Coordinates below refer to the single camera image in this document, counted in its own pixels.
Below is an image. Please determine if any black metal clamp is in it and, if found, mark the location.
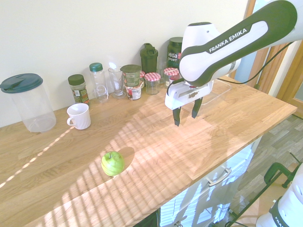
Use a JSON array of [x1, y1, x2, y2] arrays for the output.
[[264, 152, 303, 189]]

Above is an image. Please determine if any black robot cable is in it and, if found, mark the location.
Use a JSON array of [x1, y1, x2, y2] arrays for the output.
[[217, 39, 294, 85]]

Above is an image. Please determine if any tall clear drinking glass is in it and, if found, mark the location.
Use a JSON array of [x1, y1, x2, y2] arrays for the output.
[[108, 67, 126, 99]]

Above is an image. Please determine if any clear bottle with green cap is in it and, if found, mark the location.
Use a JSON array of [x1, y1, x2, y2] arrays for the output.
[[89, 62, 109, 104]]

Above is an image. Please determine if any clear pitcher with teal lid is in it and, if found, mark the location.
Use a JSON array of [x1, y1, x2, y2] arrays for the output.
[[0, 73, 57, 133]]

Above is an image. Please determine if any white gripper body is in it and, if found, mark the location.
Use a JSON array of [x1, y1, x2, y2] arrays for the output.
[[164, 80, 215, 110]]

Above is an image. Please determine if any Vega Sport protein tub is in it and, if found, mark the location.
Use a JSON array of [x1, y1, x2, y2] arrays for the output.
[[167, 36, 184, 70]]

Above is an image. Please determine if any dark green shaker bottle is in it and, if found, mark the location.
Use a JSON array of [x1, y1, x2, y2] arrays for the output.
[[139, 43, 159, 74]]

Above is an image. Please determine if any red labelled yogurt cup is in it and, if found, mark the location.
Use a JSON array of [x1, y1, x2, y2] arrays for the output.
[[125, 85, 143, 101]]

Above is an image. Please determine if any brown lidded spice jar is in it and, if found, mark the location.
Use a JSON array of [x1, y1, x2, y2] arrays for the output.
[[67, 74, 91, 106]]

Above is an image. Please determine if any wooden door frame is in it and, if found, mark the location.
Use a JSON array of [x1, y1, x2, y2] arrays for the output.
[[229, 0, 303, 103]]

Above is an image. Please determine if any white ceramic mug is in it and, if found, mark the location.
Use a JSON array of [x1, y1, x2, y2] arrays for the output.
[[66, 103, 92, 131]]

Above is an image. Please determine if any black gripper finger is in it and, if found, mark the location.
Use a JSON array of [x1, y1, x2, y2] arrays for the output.
[[172, 106, 182, 127], [191, 96, 204, 119]]

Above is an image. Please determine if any white drawer with metal handle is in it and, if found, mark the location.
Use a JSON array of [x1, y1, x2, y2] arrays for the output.
[[159, 139, 261, 227]]

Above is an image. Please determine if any green apple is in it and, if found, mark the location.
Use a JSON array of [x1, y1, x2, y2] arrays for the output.
[[101, 151, 125, 176]]

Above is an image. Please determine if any clear plastic container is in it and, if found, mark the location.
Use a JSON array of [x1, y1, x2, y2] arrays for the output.
[[200, 77, 233, 106]]

